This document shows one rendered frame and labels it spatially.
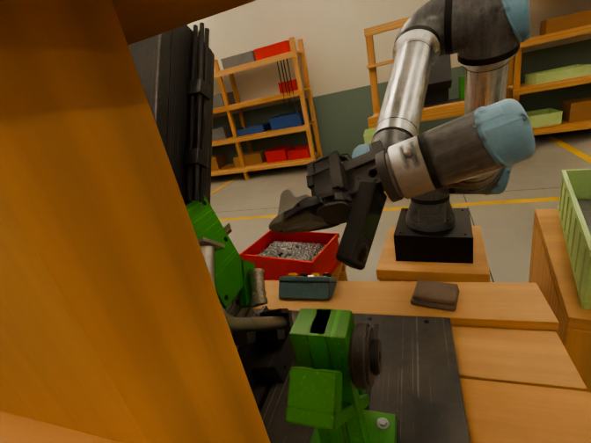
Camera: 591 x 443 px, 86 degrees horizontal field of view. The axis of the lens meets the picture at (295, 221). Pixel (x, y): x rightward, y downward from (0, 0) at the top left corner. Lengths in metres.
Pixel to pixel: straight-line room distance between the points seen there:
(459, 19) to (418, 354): 0.67
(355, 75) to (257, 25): 1.98
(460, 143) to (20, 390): 0.43
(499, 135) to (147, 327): 0.38
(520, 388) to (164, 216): 0.67
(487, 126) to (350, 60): 5.76
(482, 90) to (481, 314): 0.50
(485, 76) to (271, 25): 5.88
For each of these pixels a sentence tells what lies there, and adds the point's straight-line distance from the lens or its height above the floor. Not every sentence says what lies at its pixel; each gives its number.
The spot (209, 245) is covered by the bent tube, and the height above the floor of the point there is 1.20.
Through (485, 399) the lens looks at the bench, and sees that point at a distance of 0.71.
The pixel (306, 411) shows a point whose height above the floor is 1.12.
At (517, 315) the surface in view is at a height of 0.90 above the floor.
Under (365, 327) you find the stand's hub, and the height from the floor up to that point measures 1.16.
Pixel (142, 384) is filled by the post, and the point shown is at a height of 1.31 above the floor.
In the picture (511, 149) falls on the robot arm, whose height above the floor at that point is 1.32.
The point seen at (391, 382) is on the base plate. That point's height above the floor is 0.90.
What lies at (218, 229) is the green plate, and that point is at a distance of 0.69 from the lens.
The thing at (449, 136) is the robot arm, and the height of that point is 1.35.
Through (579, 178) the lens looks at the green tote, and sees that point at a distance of 1.57.
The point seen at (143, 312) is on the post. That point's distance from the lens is 0.19.
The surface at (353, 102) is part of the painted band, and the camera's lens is 6.16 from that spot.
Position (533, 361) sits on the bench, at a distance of 0.79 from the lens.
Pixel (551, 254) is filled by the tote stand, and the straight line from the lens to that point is 1.31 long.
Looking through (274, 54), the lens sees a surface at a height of 2.04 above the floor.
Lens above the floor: 1.43
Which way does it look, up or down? 22 degrees down
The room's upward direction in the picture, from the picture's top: 13 degrees counter-clockwise
